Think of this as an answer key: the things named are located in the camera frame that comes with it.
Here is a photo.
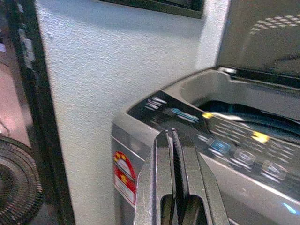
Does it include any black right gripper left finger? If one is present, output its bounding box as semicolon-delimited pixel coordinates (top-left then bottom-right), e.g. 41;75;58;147
133;129;176;225

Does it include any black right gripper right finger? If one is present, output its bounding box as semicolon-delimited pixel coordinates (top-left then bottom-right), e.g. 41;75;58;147
172;127;232;225

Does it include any grey top-load washing machine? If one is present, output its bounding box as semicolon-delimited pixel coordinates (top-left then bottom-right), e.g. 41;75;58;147
111;67;300;225

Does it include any red energy label sticker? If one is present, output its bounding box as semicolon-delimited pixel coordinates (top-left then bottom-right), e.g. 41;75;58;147
113;150;138;207

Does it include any black washer control panel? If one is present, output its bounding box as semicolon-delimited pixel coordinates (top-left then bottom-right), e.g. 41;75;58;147
127;90;300;208

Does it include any black round fan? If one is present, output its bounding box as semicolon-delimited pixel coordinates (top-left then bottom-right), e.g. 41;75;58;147
0;136;45;225

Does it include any dark tinted washer lid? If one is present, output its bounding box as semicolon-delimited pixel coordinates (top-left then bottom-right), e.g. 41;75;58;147
215;0;300;79

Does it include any black door frame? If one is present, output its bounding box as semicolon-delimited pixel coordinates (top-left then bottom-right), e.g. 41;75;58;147
4;0;76;225

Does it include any dark window frame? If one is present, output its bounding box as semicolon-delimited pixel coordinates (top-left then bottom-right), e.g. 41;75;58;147
97;0;205;20

